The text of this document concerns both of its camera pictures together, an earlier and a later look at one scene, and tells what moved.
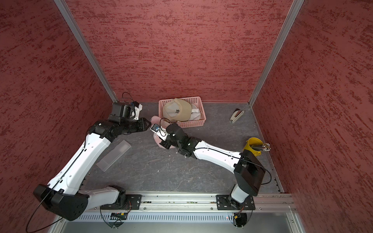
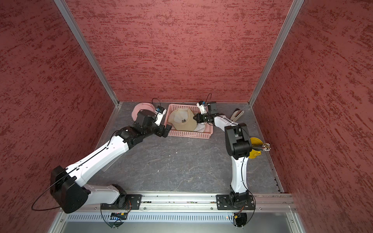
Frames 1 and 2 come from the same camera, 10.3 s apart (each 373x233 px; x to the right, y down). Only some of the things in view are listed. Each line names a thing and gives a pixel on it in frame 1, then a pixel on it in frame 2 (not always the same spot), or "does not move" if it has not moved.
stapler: x=236 y=114 does not move
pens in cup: x=265 y=147 does not move
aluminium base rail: x=197 y=202 does not move
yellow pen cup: x=253 y=141 does not move
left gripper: x=142 y=124 -> x=161 y=128
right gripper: x=165 y=144 -> x=200 y=119
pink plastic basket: x=197 y=101 -> x=208 y=132
